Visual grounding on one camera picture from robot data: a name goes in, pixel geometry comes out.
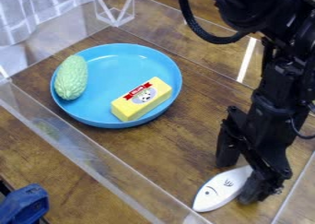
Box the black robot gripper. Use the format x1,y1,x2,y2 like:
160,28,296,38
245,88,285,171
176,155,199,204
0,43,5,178
215,89,309,205

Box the white wooden fish toy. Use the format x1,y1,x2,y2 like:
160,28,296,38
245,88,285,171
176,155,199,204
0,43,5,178
192,165,252,212

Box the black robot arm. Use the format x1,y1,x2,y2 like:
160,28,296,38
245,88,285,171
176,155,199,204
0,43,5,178
216,0,315,205

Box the blue round plastic tray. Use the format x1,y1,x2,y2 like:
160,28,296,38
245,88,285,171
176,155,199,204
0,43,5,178
50,43,181,128

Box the yellow butter block toy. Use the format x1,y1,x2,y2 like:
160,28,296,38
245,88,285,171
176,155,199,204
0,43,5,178
111,77,172,122

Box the green bitter melon toy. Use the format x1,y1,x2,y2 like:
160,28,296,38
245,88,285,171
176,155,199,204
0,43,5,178
54,55,86,100

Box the blue clamp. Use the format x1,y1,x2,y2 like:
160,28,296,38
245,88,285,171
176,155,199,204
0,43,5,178
0,183,49,224

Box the black corrugated cable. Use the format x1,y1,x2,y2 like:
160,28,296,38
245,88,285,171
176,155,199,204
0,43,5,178
176,0,256,45

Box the clear acrylic enclosure wall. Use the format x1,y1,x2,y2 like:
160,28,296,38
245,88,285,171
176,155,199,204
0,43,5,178
0,0,315,224

